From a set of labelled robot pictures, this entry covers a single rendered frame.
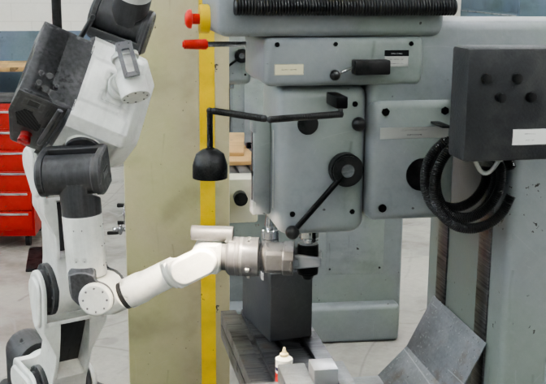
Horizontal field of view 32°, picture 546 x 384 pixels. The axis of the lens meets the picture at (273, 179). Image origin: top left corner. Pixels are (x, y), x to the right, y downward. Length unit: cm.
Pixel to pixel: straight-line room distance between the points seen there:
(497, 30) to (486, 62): 30
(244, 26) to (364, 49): 25
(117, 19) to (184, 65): 141
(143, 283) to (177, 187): 168
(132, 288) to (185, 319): 182
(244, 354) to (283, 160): 67
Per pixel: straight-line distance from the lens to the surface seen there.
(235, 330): 260
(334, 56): 193
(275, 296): 248
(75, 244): 216
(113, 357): 479
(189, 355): 403
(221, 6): 187
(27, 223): 665
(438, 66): 201
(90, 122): 218
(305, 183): 198
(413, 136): 200
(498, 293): 208
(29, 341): 301
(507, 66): 178
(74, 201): 213
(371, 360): 474
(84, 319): 266
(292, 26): 189
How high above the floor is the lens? 185
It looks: 12 degrees down
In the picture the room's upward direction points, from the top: straight up
